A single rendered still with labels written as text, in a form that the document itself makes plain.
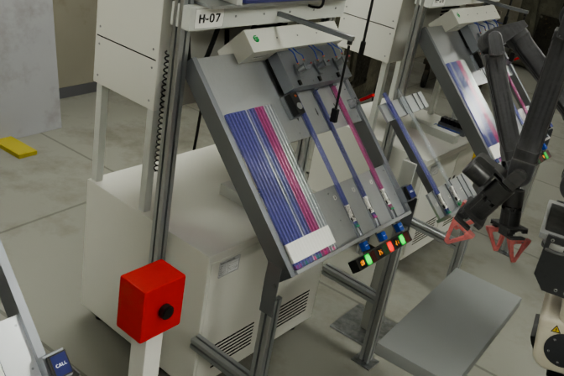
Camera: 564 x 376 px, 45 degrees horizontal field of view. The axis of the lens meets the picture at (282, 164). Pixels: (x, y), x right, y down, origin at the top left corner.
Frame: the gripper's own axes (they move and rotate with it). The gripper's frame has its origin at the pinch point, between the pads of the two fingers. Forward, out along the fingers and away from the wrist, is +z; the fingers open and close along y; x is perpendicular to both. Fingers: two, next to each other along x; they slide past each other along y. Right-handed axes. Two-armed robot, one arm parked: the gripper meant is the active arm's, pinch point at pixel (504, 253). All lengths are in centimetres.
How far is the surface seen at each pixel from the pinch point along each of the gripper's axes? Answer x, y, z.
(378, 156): -19, -61, -16
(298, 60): -53, -54, -49
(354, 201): -33, -41, -4
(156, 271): -100, 0, 5
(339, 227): -41, -31, 2
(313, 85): -47, -54, -41
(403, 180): -1, -74, -4
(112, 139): -115, -275, 22
